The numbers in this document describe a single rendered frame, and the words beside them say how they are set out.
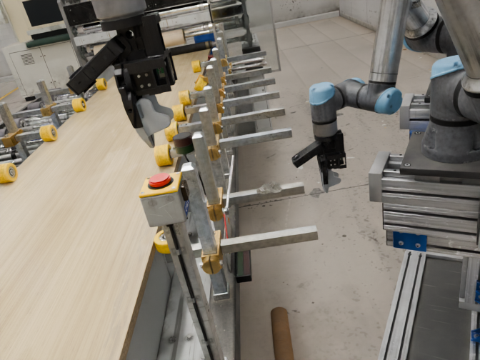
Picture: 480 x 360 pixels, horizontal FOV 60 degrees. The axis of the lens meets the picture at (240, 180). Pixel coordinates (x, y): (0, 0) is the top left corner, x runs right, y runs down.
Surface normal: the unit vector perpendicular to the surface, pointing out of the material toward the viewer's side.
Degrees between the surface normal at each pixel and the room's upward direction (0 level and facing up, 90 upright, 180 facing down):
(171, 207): 90
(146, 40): 90
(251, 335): 0
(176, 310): 0
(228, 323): 0
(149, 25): 90
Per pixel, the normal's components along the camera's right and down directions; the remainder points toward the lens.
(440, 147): -0.78, 0.14
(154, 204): 0.01, 0.47
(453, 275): -0.18, -0.87
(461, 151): -0.25, 0.21
